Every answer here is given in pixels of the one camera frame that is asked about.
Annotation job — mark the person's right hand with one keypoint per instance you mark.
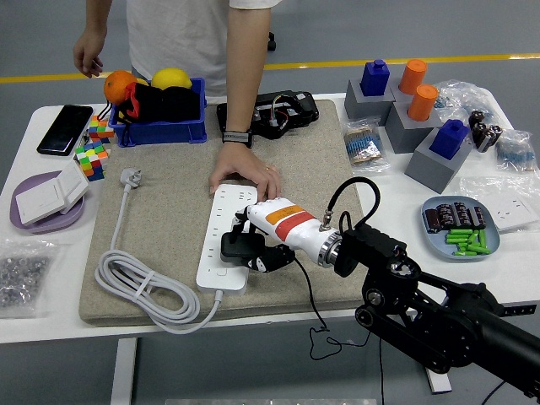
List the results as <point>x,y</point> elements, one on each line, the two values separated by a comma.
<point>89,50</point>

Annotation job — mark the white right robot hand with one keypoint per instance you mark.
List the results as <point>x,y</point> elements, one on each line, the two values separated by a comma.
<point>291,223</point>

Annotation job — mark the person's left hand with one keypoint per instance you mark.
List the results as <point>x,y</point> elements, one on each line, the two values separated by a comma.
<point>244,166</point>

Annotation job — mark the black plug adapter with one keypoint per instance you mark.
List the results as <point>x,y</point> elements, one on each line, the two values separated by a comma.
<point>238,251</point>

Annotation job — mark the white power strip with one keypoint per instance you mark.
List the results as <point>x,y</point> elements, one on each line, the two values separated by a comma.
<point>211,236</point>

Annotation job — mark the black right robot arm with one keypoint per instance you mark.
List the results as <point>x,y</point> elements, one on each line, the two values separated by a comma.
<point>379,249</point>

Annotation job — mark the person's left forearm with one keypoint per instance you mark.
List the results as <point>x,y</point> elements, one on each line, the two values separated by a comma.
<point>249,63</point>

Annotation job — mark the person's right forearm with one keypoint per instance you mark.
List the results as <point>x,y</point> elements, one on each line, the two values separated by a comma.
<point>98,14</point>

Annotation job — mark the black wristband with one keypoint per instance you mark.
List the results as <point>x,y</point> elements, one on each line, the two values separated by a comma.
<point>237,138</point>

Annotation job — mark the orange fruit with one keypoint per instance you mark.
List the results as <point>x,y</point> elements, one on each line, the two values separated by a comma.
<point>117,85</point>

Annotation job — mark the small yellow fruit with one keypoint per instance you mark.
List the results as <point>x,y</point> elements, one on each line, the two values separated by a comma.
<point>142,82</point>

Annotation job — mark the grey-brown mat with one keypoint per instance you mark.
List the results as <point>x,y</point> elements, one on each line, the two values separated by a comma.
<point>316,160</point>

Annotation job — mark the multicolour puzzle cube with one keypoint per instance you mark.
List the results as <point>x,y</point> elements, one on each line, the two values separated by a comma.
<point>92,160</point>
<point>99,129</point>

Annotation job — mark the black smartphone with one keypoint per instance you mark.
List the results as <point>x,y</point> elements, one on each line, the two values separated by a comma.
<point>64,129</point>

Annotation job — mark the blue plastic bin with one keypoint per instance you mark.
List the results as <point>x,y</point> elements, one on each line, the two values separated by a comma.
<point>169,131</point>

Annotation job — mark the yellow lemon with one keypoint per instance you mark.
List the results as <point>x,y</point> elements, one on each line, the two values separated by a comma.
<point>171,79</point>

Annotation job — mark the person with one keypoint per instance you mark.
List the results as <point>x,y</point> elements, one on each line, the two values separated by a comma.
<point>181,42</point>

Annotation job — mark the black pouch with red trim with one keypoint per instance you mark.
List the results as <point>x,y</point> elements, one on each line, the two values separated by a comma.
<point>168,105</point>

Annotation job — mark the bag of taped resistors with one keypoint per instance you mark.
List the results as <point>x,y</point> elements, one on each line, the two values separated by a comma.
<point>364,147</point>

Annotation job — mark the grey square holder block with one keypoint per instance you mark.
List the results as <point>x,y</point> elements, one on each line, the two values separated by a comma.
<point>358,105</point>
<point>404,133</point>
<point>425,173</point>

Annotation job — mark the brown cylindrical capacitor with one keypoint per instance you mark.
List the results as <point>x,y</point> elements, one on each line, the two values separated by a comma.
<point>431,219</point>

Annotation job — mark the blue-grey plate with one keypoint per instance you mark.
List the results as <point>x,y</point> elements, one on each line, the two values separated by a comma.
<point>434,244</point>

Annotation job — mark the black cylindrical capacitor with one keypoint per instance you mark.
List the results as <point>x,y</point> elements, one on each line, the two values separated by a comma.
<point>478,216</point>
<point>445,216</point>
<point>462,214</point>

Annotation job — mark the blue bottle-shaped peg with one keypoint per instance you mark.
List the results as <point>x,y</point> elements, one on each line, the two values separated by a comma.
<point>448,141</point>
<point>374,78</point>

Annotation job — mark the light grey holder block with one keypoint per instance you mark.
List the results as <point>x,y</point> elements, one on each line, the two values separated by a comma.
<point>397,96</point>

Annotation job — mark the purple plate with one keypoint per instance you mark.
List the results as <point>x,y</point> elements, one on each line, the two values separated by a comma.
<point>50,224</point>

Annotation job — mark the orange cylinder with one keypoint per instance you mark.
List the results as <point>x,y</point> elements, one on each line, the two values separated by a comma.
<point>423,103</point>
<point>412,76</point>

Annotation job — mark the clear crumpled plastic bag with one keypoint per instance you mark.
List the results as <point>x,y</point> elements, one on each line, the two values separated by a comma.
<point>463,97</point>

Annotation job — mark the bag of black capacitors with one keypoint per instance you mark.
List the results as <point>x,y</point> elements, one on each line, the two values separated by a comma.
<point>484,131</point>

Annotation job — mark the white table leg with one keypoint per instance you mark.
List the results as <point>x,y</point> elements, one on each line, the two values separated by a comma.
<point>122,371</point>
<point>439,381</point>

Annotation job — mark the bag of metal nuts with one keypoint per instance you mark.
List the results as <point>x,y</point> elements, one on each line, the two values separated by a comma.
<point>22,274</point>

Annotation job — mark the black desk control panel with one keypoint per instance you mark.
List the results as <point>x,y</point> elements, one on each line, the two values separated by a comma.
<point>521,309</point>

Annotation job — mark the small white wall switch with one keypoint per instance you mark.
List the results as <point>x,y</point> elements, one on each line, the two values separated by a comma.
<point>73,184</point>

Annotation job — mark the large white wall switch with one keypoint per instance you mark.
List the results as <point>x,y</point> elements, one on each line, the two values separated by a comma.
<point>39,201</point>

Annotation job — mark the white wall socket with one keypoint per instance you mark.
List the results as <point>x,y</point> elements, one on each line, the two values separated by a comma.
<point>514,213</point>

